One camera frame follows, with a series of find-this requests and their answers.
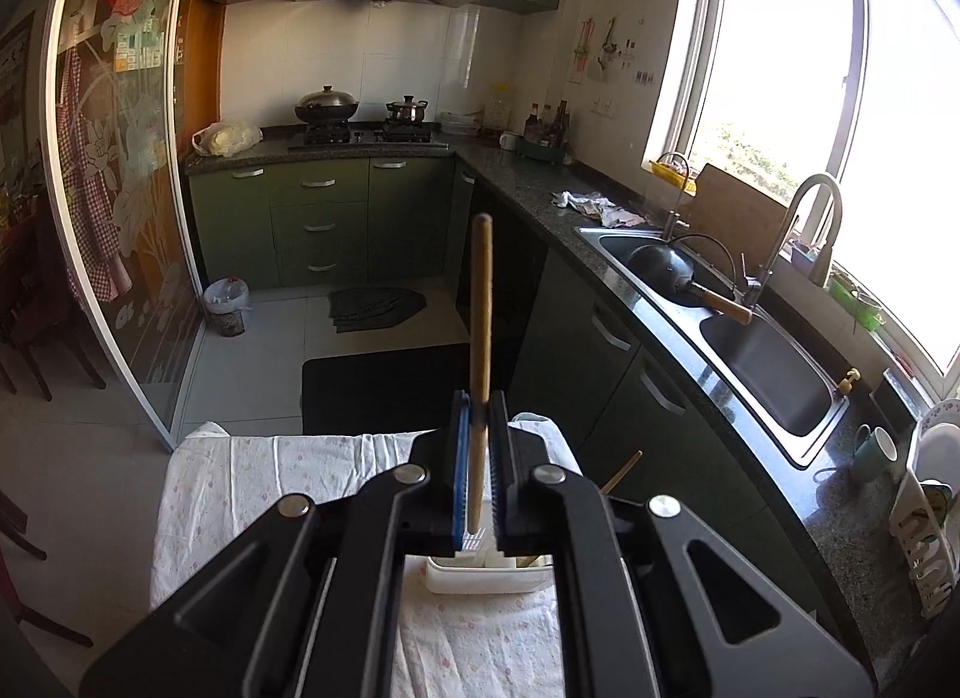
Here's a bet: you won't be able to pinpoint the wooden chopstick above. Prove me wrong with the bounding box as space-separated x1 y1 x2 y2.
467 214 493 534
601 450 644 495

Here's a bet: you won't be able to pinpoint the white plastic utensil holder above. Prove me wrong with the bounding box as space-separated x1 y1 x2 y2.
423 498 553 595

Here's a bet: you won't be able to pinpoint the green lower cabinets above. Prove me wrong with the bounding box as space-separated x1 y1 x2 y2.
184 149 898 664

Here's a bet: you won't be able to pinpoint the dark floor mat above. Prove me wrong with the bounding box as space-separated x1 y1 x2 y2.
327 285 427 334

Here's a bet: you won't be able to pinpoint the crumpled dish rag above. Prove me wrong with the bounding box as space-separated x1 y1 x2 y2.
553 191 646 228

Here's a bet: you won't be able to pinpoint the small trash bin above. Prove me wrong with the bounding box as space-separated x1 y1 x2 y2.
203 278 251 338

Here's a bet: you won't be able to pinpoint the floral white tablecloth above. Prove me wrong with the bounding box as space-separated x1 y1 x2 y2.
149 422 565 696

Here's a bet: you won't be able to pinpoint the small steel faucet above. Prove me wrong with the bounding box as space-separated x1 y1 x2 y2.
651 151 695 242

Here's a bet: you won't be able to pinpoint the condiment bottles rack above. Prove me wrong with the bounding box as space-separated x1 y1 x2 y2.
517 99 571 166

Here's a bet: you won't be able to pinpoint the steel pot on stove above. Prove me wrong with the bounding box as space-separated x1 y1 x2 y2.
386 94 430 123

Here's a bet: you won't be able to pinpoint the gas stove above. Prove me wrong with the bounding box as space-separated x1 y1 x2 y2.
288 120 449 151

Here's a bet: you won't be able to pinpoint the stainless double sink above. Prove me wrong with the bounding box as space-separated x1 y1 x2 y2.
578 227 850 469

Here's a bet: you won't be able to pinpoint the black wok with lid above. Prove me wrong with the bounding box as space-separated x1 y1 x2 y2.
295 84 358 125

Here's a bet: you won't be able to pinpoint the wooden cutting board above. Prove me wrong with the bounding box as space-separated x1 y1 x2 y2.
682 164 788 276

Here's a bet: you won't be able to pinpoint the white plastic bag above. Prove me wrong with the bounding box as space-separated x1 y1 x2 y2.
192 122 263 159

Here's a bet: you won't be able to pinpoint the green mug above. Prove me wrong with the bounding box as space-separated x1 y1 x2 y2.
850 423 898 485

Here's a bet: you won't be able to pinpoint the tall steel faucet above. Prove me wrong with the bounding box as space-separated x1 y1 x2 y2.
740 172 847 308

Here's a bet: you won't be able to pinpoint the red checkered apron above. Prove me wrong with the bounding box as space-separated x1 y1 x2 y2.
55 49 132 303

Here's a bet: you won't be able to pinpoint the glass sliding door with flowers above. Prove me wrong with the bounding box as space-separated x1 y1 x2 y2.
39 0 202 450

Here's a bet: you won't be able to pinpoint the white dish rack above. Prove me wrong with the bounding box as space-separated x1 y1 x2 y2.
889 398 958 618

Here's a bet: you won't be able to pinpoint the dark wooden chair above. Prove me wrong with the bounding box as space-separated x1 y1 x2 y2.
2 210 106 402

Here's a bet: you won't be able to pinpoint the window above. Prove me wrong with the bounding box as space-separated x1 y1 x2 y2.
662 0 958 396

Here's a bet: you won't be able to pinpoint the black pan wooden handle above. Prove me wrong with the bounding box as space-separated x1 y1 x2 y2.
626 242 754 326

